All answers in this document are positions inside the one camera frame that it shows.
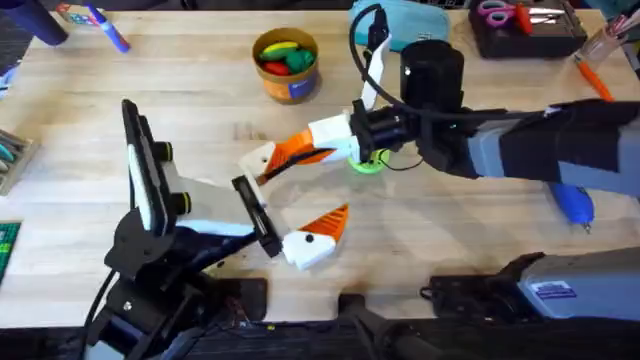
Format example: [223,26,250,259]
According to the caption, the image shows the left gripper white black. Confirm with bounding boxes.
[104,141,350,280]

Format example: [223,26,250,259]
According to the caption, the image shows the orange ribbed wedge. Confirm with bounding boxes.
[255,142,307,187]

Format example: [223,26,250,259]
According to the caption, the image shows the brown tub with toys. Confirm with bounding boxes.
[251,27,320,105]

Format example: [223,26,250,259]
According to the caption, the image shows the right wrist upright plate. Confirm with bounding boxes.
[360,34,392,112]

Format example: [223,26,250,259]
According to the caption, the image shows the left wrist upright black plate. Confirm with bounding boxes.
[121,98,172,237]

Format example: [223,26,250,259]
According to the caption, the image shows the light blue pouch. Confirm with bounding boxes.
[348,0,454,54]

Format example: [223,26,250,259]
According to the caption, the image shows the black tray with scissors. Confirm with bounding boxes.
[468,0,589,59]

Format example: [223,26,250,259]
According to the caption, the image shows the blue marker pen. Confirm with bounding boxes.
[84,2,132,54]

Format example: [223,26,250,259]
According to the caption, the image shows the orange pen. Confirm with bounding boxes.
[573,53,616,103]

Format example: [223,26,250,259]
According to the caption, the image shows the box with tools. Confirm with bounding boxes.
[0,128,39,197]

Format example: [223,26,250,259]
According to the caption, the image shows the green board with blocks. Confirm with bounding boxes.
[0,221,24,287]

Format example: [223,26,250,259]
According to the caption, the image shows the small colourful card box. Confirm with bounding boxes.
[54,2,101,27]

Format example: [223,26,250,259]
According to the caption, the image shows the clear cup with pens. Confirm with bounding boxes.
[579,13,640,62]

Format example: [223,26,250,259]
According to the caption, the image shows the dark navy cylinder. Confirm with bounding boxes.
[0,0,69,47]

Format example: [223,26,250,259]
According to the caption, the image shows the thin black wire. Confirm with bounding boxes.
[379,148,424,173]

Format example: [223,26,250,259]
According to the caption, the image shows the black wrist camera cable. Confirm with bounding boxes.
[348,3,551,124]

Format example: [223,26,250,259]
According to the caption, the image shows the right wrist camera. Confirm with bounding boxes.
[366,5,390,51]

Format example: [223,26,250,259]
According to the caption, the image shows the black stand post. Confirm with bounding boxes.
[337,293,399,360]

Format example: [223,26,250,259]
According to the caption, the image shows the black rail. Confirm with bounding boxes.
[0,317,640,360]

